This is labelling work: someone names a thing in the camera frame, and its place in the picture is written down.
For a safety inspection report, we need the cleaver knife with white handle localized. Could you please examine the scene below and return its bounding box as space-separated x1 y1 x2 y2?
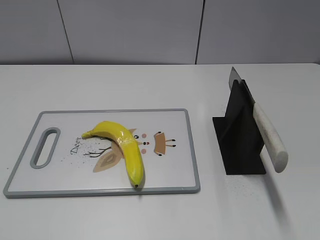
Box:
228 66 289 173

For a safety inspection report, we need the yellow plastic banana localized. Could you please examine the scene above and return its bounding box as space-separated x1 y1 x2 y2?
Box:
81 121 144 188

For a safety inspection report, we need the black knife stand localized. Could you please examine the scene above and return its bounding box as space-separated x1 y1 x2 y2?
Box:
212 80 266 175

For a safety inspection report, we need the white grey-rimmed cutting board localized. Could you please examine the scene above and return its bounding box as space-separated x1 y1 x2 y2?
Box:
3 108 200 198

